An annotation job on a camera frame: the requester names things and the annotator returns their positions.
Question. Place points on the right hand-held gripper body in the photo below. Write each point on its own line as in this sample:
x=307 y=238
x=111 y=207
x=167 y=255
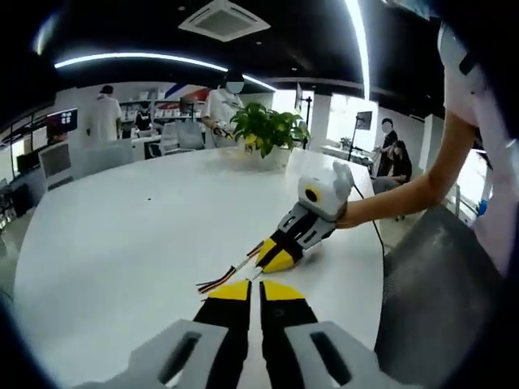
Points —
x=328 y=194

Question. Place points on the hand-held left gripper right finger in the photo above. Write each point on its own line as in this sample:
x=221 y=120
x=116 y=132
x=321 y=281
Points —
x=292 y=344

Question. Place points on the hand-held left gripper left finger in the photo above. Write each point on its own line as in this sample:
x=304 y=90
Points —
x=219 y=336

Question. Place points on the monitor on tripod stand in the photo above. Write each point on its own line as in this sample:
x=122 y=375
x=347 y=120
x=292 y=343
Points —
x=364 y=120

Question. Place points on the green potted plant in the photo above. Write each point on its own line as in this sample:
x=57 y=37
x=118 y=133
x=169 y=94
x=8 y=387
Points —
x=263 y=125

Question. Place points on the grey office chair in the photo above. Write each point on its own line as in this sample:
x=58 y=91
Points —
x=188 y=135

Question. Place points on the grey mesh chair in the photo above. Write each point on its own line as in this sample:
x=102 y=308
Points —
x=438 y=291

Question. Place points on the curved ceiling light strip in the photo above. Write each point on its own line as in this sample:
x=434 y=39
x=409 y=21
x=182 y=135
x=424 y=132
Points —
x=361 y=40
x=121 y=55

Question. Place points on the person in white shirt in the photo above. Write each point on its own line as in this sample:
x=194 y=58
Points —
x=498 y=121

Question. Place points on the white office chair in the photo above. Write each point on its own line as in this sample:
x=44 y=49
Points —
x=57 y=162
x=107 y=158

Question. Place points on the ceiling air vent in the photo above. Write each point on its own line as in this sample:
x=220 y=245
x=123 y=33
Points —
x=223 y=18

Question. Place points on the wall display screen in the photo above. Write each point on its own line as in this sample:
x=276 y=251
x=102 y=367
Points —
x=63 y=118

